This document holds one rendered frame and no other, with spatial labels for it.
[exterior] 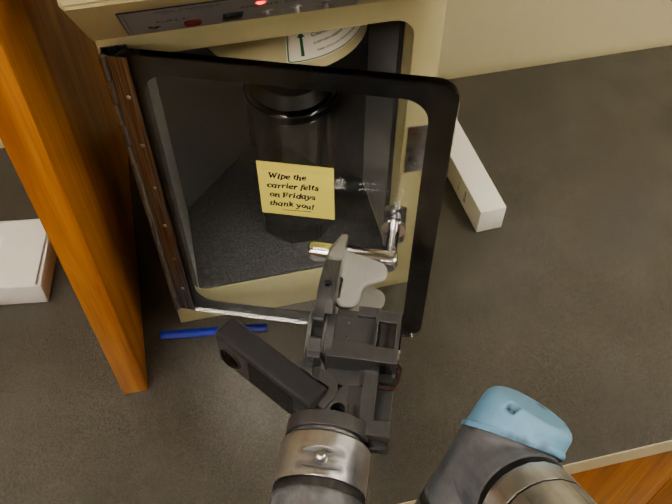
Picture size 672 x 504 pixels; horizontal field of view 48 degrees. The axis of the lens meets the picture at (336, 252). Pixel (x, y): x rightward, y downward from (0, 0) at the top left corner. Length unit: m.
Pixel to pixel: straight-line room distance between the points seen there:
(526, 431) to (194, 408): 0.50
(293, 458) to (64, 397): 0.47
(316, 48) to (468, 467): 0.42
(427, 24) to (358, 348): 0.31
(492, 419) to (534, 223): 0.61
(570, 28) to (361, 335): 0.91
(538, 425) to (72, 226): 0.44
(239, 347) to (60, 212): 0.20
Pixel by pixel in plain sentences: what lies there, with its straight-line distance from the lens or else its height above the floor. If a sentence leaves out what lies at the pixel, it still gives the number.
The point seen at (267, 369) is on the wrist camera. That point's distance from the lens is 0.65.
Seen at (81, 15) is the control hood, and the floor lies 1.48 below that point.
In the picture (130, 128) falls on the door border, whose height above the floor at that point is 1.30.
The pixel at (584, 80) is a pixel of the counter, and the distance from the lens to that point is 1.41.
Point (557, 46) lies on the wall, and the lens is 1.46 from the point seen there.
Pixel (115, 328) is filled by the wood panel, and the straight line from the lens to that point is 0.86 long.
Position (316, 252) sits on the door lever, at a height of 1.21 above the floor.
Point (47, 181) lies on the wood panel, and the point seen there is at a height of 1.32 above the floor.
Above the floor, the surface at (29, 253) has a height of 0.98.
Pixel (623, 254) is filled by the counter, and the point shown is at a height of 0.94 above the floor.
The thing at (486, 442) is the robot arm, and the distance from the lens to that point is 0.58.
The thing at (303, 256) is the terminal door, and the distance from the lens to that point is 0.83.
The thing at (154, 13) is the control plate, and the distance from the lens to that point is 0.59.
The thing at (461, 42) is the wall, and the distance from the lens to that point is 1.36.
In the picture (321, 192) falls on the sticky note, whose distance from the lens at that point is 0.74.
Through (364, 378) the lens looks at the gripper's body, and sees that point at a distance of 0.65.
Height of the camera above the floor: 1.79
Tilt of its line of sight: 52 degrees down
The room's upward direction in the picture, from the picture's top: straight up
